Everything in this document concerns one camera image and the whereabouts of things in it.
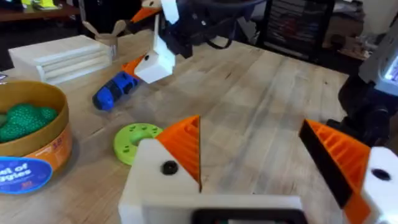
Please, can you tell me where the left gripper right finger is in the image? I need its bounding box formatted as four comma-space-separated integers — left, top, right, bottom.
298, 119, 398, 224

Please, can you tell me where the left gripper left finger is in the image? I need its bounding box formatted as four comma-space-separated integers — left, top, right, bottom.
118, 114, 202, 224

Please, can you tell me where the blue electric screwdriver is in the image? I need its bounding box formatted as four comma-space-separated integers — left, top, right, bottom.
91, 70, 141, 112

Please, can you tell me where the green disc with holes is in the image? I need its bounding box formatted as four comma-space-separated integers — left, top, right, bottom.
113, 123, 164, 166

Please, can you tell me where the cup with wooden spoons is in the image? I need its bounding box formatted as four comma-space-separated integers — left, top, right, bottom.
81, 19, 127, 60

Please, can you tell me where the pale wooden box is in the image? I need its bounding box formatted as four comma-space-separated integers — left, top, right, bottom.
8, 34, 113, 86

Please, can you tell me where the cluttered heap of boxes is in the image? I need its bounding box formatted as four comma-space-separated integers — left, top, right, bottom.
323, 0, 376, 60

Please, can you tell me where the dark brown side table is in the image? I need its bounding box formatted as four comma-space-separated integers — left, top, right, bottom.
0, 2, 81, 23

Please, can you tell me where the black storage shelf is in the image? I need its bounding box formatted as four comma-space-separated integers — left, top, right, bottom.
256, 0, 337, 62

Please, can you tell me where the toy tub with green vegetables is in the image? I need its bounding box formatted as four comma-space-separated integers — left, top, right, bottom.
0, 80, 74, 195

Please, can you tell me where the black cable loop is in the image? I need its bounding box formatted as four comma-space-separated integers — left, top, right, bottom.
203, 30, 234, 50

